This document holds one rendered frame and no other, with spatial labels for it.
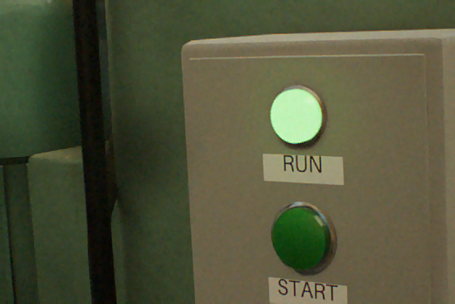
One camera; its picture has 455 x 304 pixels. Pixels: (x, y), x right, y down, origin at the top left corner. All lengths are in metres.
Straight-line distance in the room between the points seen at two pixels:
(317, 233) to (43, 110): 0.29
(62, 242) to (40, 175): 0.04
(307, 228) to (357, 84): 0.05
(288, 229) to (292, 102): 0.04
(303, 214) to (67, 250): 0.24
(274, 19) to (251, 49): 0.07
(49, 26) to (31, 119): 0.05
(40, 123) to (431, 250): 0.32
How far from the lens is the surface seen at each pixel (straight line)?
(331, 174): 0.33
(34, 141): 0.59
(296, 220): 0.33
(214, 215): 0.36
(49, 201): 0.56
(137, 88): 0.45
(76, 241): 0.55
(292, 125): 0.33
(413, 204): 0.32
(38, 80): 0.59
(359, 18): 0.39
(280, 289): 0.35
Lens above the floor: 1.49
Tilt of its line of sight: 7 degrees down
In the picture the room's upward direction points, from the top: 3 degrees counter-clockwise
